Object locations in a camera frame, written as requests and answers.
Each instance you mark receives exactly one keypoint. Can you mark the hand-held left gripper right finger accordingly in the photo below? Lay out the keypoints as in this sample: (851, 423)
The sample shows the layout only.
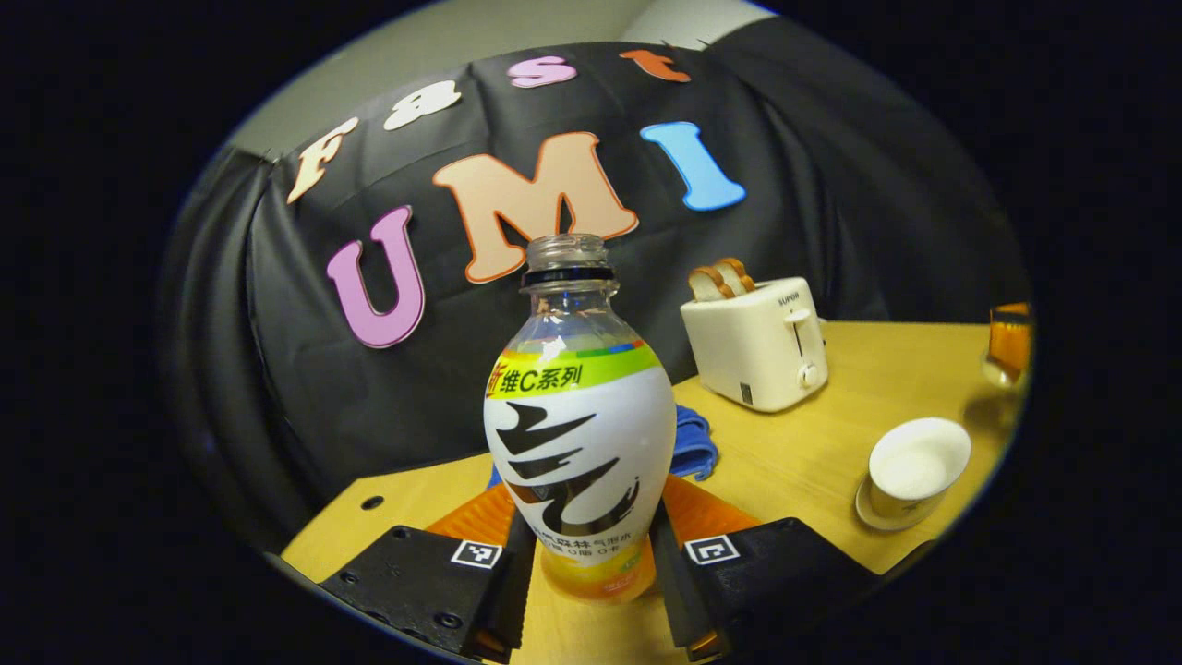
(669, 591)

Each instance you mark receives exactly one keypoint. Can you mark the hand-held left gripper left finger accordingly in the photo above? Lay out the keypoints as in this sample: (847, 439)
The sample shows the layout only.
(512, 591)

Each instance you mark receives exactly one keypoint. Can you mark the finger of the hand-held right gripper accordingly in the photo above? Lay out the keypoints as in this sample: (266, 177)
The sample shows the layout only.
(1009, 337)

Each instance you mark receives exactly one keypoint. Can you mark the cream ceramic teacup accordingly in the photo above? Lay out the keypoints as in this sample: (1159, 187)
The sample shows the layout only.
(914, 471)

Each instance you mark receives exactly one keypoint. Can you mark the white label water bottle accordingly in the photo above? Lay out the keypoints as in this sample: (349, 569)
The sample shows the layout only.
(582, 425)

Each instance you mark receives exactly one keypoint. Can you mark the blue cloth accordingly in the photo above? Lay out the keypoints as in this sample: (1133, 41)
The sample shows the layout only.
(693, 443)

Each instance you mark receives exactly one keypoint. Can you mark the cream ceramic saucer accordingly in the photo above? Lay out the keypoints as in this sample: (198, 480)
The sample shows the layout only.
(863, 513)

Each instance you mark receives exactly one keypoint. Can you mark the cream toaster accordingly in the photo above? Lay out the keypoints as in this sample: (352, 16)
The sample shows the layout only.
(757, 351)

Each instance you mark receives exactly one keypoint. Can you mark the toast bread slice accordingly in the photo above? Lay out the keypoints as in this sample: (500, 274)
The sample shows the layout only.
(737, 274)
(706, 284)

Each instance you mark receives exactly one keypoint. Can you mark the black backdrop cloth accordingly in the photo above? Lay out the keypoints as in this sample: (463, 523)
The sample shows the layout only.
(277, 323)

